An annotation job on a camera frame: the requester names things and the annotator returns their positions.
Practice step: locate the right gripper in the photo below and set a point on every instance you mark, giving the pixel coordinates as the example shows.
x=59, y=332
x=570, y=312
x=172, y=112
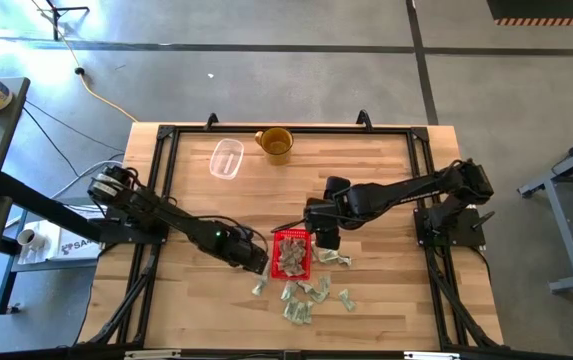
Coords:
x=323, y=215

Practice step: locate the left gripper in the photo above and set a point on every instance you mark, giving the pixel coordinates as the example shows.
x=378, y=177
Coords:
x=251, y=252

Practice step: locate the red plastic mesh basket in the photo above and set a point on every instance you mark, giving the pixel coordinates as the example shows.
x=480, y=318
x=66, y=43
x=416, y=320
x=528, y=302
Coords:
x=296, y=232

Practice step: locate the clear packet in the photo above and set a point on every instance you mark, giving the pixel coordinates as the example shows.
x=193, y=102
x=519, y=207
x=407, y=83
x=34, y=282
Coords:
x=309, y=311

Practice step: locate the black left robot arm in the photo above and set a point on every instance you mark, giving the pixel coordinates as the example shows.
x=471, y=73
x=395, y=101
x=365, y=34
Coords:
x=176, y=220

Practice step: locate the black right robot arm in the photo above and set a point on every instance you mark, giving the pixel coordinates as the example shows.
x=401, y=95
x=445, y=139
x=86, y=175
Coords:
x=401, y=192

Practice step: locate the amber translucent mug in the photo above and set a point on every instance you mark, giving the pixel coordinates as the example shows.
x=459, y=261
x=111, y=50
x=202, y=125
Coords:
x=276, y=145

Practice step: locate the clear plastic container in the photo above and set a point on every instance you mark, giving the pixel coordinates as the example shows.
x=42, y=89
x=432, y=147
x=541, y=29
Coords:
x=226, y=160

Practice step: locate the white printed box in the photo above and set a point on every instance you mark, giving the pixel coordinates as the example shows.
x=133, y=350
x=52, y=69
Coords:
x=73, y=247

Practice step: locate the black desk support beam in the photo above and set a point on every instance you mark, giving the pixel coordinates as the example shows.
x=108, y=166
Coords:
x=51, y=207

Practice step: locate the white cup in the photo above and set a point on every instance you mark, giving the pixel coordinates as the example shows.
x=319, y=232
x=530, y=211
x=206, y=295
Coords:
x=28, y=238

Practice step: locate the grey metal cart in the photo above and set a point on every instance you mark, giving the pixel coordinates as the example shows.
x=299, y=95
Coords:
x=561, y=225

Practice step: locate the black tripod stand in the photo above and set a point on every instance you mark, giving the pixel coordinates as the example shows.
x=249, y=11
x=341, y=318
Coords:
x=56, y=20

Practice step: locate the black mat hazard stripe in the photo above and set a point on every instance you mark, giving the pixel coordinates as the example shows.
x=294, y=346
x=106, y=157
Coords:
x=541, y=7

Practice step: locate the black aluminium table frame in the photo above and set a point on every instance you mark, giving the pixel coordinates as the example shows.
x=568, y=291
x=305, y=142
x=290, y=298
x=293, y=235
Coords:
x=291, y=131

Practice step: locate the silver metal bracket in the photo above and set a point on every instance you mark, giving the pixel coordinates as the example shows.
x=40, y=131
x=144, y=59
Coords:
x=153, y=354
x=431, y=355

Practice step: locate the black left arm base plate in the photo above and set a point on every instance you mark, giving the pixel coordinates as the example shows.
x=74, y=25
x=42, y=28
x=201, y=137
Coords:
x=116, y=234

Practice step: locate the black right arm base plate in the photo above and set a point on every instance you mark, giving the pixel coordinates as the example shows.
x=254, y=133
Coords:
x=468, y=235

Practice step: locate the blue metal shelf frame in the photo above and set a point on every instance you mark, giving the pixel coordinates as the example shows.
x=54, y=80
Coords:
x=3, y=292

